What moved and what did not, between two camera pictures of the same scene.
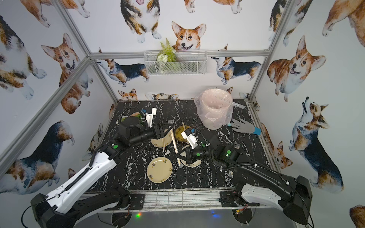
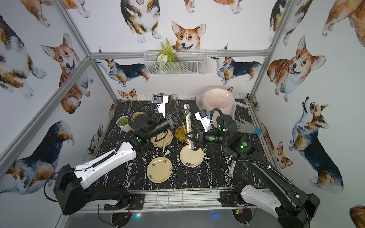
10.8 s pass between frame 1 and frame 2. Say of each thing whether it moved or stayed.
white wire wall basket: stayed
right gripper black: moved
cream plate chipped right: stayed
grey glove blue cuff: stayed
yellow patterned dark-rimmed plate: stayed
